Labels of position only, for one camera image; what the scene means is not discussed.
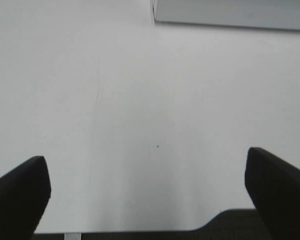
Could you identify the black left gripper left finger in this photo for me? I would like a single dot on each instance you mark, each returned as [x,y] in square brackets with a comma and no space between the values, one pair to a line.
[24,195]

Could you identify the white microwave door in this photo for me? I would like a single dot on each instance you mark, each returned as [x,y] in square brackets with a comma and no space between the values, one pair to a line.
[260,14]

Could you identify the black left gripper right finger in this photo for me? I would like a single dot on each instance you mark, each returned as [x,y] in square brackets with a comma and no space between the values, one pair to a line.
[274,188]

